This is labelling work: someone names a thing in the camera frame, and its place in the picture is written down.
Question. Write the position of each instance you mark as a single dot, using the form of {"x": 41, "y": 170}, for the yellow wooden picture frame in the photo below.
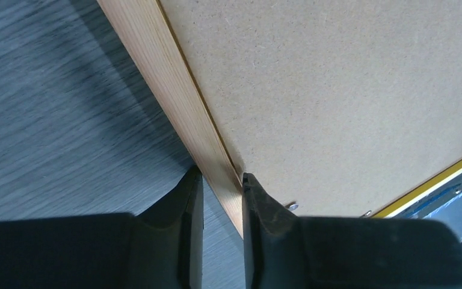
{"x": 175, "y": 99}

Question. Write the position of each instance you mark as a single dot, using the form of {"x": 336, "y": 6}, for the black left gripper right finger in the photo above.
{"x": 283, "y": 250}

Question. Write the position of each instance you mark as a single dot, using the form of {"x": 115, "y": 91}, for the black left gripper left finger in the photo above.
{"x": 159, "y": 248}

